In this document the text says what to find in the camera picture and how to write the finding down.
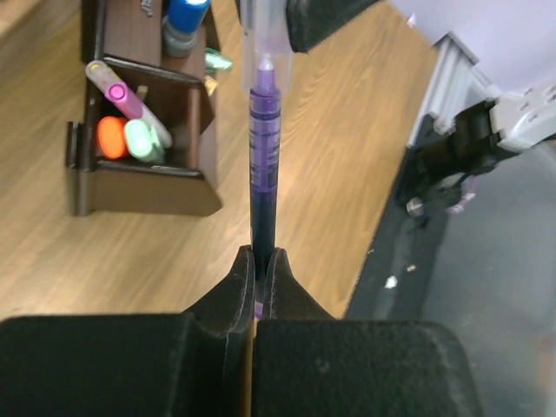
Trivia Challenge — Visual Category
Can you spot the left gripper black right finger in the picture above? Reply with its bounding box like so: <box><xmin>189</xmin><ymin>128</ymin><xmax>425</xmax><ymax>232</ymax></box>
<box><xmin>252</xmin><ymin>249</ymin><xmax>482</xmax><ymax>416</ymax></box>

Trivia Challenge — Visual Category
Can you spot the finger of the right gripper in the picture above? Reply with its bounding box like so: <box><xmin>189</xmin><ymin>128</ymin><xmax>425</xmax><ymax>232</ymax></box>
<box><xmin>286</xmin><ymin>0</ymin><xmax>378</xmax><ymax>53</ymax></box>

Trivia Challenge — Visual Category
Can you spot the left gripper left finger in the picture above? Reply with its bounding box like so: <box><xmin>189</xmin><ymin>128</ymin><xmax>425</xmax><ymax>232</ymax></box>
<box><xmin>1</xmin><ymin>247</ymin><xmax>255</xmax><ymax>416</ymax></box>

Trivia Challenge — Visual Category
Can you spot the small clear tube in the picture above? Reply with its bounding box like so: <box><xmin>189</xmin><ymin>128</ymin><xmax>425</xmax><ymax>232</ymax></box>
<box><xmin>238</xmin><ymin>0</ymin><xmax>293</xmax><ymax>92</ymax></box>

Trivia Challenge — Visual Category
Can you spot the purple thin pen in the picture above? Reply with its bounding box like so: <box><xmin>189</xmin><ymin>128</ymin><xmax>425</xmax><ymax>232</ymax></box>
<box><xmin>249</xmin><ymin>57</ymin><xmax>281</xmax><ymax>319</ymax></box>

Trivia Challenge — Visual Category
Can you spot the blue small bottle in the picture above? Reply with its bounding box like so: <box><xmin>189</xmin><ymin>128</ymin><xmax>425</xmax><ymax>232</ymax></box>
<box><xmin>162</xmin><ymin>0</ymin><xmax>211</xmax><ymax>58</ymax></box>

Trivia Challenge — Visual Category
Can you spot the mint green highlighter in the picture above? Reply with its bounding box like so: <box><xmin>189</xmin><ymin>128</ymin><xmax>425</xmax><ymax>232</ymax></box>
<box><xmin>124</xmin><ymin>119</ymin><xmax>165</xmax><ymax>164</ymax></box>

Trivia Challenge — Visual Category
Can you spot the pink red pen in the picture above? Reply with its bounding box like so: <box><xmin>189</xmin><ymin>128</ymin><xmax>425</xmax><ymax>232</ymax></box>
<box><xmin>85</xmin><ymin>60</ymin><xmax>173</xmax><ymax>149</ymax></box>

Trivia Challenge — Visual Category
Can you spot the orange black highlighter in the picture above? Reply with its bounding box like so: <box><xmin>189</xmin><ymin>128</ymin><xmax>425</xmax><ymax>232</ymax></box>
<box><xmin>96</xmin><ymin>116</ymin><xmax>129</xmax><ymax>160</ymax></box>

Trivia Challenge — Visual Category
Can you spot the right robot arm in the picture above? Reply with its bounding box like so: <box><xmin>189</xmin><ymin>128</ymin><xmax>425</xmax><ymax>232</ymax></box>
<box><xmin>285</xmin><ymin>1</ymin><xmax>555</xmax><ymax>185</ymax></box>

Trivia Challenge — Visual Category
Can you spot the brown wooden desk organizer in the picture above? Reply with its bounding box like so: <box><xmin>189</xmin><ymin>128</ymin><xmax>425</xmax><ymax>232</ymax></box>
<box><xmin>65</xmin><ymin>1</ymin><xmax>222</xmax><ymax>216</ymax></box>

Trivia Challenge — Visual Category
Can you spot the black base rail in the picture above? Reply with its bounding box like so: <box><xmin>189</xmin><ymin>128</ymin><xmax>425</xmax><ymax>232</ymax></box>
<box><xmin>345</xmin><ymin>112</ymin><xmax>500</xmax><ymax>322</ymax></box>

